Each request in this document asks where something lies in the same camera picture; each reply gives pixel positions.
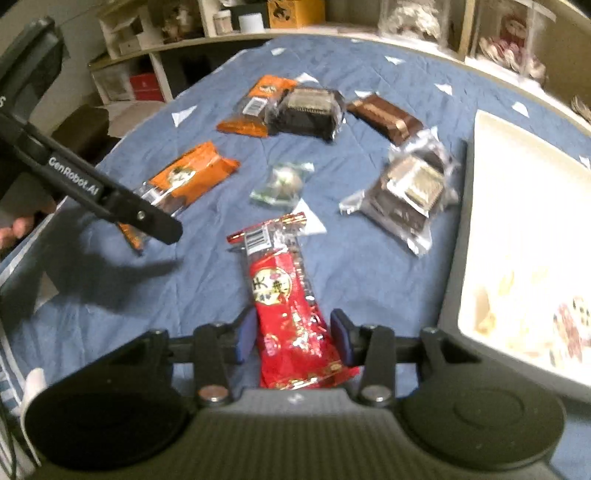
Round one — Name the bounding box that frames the white rabbit doll display case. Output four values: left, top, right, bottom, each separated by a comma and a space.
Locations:
378, 0, 451, 48

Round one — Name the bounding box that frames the dark cake packet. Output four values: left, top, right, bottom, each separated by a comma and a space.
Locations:
266, 86, 346, 143
339, 130, 460, 257

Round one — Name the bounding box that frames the cookie print snack packet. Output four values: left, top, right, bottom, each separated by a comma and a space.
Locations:
552, 297, 590, 366

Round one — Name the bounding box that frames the small glass jar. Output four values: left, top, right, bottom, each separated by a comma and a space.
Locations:
212, 10, 233, 36

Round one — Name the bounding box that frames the white cracker snack packet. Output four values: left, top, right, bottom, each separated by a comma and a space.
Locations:
475, 272, 517, 338

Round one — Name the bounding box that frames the wooden bedside shelf unit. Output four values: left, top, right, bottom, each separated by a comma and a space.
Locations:
88, 1, 590, 134

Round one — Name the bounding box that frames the red snack packet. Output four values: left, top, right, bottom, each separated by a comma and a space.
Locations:
226, 213, 359, 390

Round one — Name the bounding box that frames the dark cake packet near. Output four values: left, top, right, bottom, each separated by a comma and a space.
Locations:
339, 130, 460, 257

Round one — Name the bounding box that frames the dark cake packet far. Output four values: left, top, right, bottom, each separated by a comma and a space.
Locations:
266, 86, 346, 143

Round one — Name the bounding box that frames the brown chocolate snack packet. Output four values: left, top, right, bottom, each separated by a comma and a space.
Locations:
346, 93, 423, 147

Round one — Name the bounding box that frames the pink doll display case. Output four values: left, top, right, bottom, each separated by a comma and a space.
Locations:
470, 1, 557, 87

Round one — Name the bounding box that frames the orange snack packet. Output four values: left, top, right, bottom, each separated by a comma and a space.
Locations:
117, 140, 242, 256
216, 75, 298, 138

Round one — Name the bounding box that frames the yellow cardboard box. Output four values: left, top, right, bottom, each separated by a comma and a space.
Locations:
267, 0, 325, 29

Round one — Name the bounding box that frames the small grey trinket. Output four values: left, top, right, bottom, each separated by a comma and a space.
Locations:
571, 95, 591, 123

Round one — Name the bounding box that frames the blue quilted bed cover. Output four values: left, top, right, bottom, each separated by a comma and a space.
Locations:
1, 35, 590, 408

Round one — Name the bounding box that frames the small green candy packet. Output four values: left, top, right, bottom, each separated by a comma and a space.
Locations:
249, 162, 315, 209

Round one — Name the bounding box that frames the white cylinder cup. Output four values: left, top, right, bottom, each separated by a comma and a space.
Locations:
238, 12, 266, 34

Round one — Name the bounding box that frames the red storage box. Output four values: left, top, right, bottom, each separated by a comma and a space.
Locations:
130, 73, 164, 102

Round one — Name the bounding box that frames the white shallow cardboard box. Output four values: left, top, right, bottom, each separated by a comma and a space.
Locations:
439, 111, 590, 402

